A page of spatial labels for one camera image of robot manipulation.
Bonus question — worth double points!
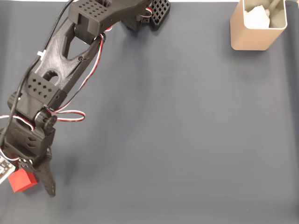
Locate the red cube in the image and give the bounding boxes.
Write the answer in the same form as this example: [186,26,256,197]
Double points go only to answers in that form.
[7,168,38,193]

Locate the beige box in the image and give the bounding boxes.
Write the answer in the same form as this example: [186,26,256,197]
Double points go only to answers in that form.
[230,0,288,51]

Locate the white crumpled cloth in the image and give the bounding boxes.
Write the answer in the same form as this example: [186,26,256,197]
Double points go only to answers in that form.
[244,6,271,29]

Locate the white camera circuit board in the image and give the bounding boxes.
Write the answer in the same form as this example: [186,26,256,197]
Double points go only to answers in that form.
[0,155,16,185]

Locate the white red servo wire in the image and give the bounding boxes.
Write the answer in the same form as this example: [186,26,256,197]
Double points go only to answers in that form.
[0,32,108,131]

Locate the black camera cable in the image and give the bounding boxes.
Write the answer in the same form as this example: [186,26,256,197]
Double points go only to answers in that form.
[0,0,75,150]

